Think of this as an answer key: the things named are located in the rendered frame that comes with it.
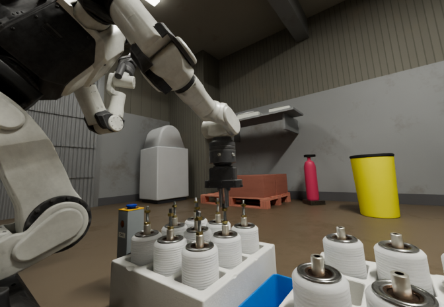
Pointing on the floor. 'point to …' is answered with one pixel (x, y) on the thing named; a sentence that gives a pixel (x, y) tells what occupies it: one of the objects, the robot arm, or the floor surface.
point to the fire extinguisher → (311, 183)
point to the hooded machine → (164, 167)
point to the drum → (376, 185)
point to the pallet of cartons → (256, 191)
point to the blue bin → (269, 292)
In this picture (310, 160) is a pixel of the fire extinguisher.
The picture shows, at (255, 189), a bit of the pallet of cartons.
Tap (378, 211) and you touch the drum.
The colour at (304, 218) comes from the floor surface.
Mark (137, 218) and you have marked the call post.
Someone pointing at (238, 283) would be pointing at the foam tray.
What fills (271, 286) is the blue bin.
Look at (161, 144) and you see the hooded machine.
